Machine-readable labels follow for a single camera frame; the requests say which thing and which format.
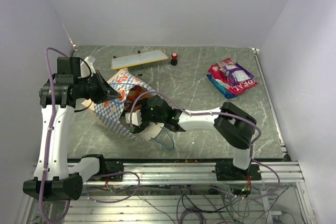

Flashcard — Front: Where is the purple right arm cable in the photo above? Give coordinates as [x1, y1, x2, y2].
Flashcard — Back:
[130, 91, 281, 200]

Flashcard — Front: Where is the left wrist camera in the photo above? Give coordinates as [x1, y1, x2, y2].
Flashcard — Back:
[85, 56, 96, 64]

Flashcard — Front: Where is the orange snack packet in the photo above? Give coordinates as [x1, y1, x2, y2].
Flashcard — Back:
[124, 86, 152, 111]

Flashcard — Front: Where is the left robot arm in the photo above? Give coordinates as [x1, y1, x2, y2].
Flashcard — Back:
[23, 57, 121, 201]

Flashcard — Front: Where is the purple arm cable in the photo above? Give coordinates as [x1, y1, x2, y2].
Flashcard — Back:
[38, 47, 141, 223]
[130, 91, 281, 200]

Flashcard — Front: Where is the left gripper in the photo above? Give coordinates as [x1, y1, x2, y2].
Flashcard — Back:
[75, 69, 122, 104]

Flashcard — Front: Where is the yellow framed whiteboard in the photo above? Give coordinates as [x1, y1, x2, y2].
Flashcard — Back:
[111, 50, 169, 70]

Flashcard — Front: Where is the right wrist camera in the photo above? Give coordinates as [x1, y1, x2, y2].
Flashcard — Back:
[125, 110, 142, 126]

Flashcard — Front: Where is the aluminium mounting rail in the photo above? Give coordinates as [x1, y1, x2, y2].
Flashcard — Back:
[78, 161, 305, 185]

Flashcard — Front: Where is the red black stamp knob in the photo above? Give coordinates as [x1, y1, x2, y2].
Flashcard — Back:
[170, 52, 178, 66]

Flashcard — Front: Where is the checkered paper bag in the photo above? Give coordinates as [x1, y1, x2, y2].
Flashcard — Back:
[82, 68, 175, 151]

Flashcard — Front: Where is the pink snack packet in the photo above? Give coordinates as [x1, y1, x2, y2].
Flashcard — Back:
[208, 58, 258, 97]

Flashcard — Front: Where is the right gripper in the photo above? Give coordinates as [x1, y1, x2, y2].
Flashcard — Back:
[132, 98, 165, 132]

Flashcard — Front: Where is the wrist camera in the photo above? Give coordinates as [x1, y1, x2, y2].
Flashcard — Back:
[125, 110, 142, 126]
[85, 56, 96, 64]

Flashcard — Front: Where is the blue snack packet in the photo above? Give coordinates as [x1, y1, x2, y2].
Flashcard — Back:
[206, 74, 236, 99]

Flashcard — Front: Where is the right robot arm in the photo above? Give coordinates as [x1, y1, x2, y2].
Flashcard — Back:
[125, 95, 261, 180]

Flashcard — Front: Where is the purple snack packet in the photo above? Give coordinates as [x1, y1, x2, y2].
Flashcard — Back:
[221, 63, 254, 86]

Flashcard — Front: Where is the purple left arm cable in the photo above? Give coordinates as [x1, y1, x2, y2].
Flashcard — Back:
[38, 47, 141, 223]

